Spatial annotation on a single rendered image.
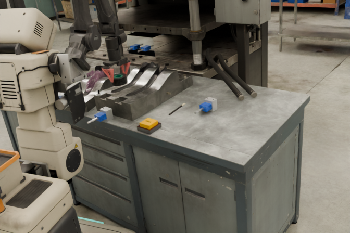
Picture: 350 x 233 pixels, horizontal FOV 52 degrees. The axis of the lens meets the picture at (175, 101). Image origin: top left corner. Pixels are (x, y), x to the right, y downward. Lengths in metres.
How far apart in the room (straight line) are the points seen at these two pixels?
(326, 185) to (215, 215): 1.13
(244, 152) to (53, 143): 0.77
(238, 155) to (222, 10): 1.12
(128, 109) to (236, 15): 0.92
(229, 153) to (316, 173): 1.38
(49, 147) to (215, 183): 0.71
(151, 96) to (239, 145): 0.56
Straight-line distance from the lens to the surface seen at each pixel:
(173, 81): 1.92
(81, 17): 1.47
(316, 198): 2.51
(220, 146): 1.45
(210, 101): 1.72
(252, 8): 2.18
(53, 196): 1.36
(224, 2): 2.26
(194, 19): 2.25
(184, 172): 1.65
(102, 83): 2.03
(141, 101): 1.75
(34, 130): 1.61
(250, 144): 1.46
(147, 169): 1.82
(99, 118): 1.75
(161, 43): 2.66
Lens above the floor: 1.56
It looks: 24 degrees down
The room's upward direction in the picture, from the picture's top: 6 degrees counter-clockwise
